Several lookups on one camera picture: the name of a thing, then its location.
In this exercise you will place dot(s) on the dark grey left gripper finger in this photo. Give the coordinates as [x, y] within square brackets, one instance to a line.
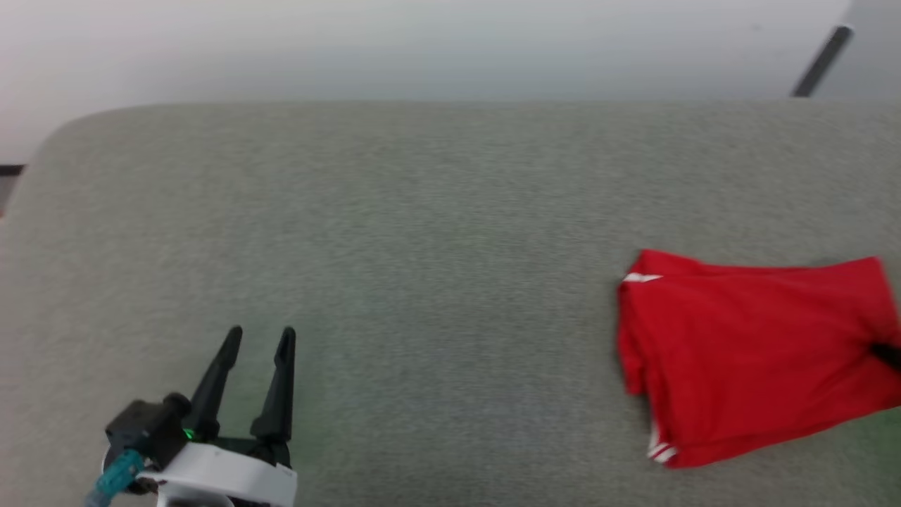
[280, 401]
[215, 384]

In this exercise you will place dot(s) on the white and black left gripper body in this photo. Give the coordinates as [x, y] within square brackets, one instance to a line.
[225, 475]

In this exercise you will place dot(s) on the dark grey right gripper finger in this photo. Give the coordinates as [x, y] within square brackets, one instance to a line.
[888, 355]

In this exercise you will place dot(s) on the red garment with white stripes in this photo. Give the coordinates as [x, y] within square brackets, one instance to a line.
[746, 352]

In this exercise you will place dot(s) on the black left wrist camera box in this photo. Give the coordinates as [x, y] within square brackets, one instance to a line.
[148, 426]

